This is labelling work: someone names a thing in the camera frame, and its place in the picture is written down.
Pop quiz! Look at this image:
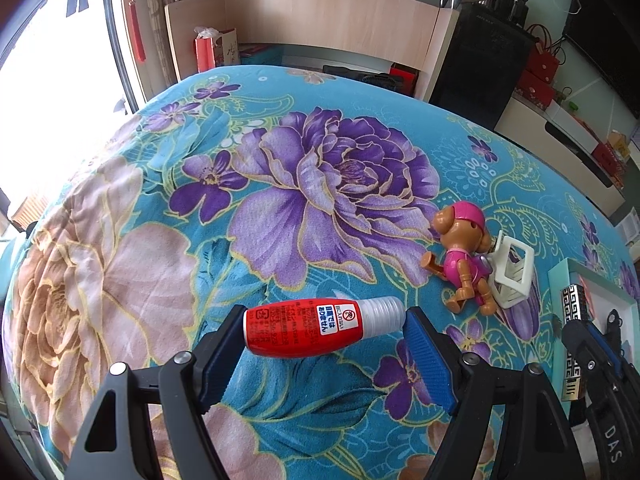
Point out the black gold patterned strip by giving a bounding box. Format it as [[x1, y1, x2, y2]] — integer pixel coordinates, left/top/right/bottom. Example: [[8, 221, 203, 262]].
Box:
[[561, 284, 589, 402]]

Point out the white plastic hair clip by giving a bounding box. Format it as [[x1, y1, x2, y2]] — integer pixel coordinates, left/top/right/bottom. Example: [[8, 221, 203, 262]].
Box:
[[487, 230, 535, 310]]

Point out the brown pink puppy toy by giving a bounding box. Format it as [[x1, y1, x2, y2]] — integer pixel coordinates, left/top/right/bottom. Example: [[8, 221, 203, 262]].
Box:
[[421, 200, 498, 316]]

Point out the red glue bottle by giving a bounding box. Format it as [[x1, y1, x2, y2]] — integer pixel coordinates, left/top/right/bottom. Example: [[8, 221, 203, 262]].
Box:
[[243, 296, 406, 359]]

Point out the white tray with green rim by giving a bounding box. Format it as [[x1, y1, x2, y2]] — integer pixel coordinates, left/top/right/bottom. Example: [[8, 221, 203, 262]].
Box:
[[548, 258, 639, 415]]

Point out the cream tv stand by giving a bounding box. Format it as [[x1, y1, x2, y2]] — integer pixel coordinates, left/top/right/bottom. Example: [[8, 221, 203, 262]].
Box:
[[495, 98, 624, 217]]

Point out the red gift bag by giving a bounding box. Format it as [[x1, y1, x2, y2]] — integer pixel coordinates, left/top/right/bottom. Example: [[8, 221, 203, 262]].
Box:
[[515, 24, 561, 110]]

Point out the black cabinet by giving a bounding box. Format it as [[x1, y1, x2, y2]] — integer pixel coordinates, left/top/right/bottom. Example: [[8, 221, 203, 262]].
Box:
[[430, 4, 534, 130]]

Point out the wooden curved desk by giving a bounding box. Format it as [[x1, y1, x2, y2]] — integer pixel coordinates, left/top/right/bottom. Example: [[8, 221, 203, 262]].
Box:
[[164, 0, 484, 101]]

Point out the red white paper bag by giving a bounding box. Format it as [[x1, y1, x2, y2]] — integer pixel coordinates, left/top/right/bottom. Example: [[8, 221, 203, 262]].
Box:
[[194, 27, 240, 73]]

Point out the wall mounted television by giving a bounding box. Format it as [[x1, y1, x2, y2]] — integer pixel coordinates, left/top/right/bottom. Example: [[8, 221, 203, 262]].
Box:
[[563, 0, 639, 116]]

